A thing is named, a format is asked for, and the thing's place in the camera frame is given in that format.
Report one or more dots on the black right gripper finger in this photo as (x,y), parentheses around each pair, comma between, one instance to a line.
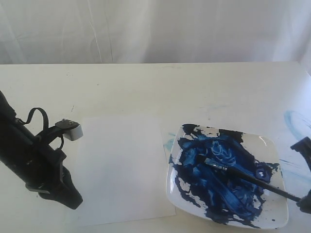
(305,203)
(303,147)

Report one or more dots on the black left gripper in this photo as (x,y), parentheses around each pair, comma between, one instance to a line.
(52,181)

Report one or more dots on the black paintbrush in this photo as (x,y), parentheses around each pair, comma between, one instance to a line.
(232,171)

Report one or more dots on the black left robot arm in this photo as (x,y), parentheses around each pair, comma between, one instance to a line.
(16,140)

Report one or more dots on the white paper sheet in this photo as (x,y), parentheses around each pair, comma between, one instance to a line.
(121,171)

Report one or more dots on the white square plate blue paint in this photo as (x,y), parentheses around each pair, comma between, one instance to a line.
(209,193)

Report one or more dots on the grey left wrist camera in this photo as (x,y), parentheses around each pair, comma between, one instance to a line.
(71,130)

